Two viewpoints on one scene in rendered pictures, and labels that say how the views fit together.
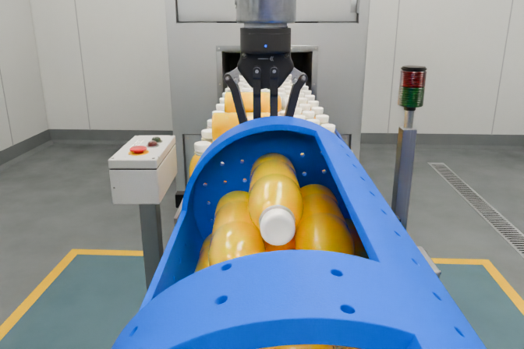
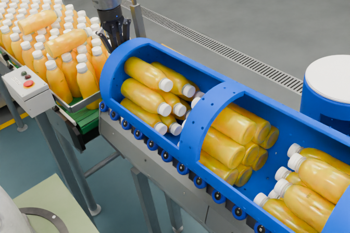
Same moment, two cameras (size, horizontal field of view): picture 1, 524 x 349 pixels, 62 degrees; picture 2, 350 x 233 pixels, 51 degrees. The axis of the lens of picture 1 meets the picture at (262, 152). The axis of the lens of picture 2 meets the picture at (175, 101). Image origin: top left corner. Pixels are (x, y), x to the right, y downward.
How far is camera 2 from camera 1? 76 cm
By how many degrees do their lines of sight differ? 38
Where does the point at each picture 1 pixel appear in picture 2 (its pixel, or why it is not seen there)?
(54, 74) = not seen: outside the picture
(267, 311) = (223, 100)
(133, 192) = (41, 106)
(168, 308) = (199, 113)
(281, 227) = (169, 85)
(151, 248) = (48, 130)
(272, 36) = (117, 11)
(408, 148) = (138, 15)
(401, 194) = not seen: hidden behind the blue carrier
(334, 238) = (183, 79)
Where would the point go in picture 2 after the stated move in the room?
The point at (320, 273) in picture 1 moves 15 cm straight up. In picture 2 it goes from (222, 89) to (220, 39)
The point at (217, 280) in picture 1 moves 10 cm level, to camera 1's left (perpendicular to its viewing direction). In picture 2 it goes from (205, 102) to (176, 122)
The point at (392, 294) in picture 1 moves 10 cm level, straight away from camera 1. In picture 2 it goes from (235, 86) to (217, 68)
